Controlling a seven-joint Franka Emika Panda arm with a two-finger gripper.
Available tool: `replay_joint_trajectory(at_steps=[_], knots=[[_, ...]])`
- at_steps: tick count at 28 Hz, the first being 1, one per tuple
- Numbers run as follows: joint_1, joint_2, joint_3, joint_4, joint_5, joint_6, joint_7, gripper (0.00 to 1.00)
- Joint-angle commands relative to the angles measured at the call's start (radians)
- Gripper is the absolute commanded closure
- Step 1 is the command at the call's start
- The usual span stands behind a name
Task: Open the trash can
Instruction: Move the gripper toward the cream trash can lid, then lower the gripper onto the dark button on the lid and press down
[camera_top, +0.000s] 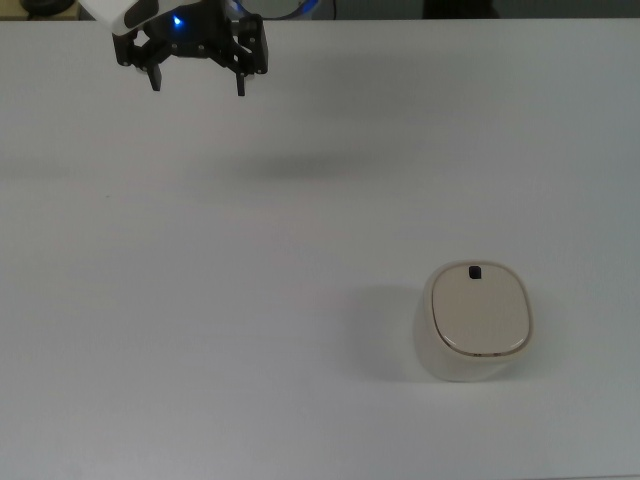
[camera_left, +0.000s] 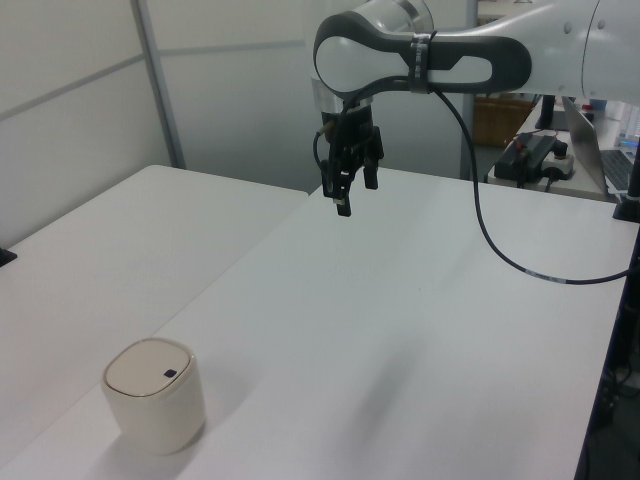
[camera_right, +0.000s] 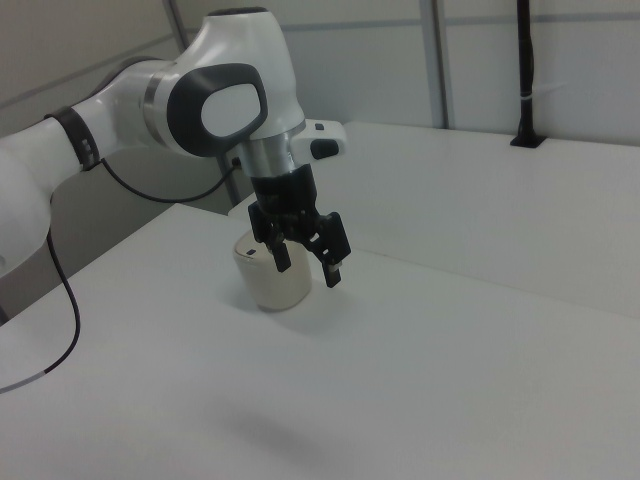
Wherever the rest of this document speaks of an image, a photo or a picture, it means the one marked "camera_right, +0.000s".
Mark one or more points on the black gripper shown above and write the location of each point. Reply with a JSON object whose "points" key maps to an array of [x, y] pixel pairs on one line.
{"points": [[285, 192]]}

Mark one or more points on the small white trash can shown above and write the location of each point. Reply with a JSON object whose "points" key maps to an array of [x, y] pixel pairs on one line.
{"points": [[280, 290]]}

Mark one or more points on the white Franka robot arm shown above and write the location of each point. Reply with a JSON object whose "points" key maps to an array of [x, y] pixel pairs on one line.
{"points": [[235, 60]]}

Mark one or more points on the black pole with base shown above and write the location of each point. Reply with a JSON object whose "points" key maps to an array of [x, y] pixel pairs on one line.
{"points": [[526, 75]]}

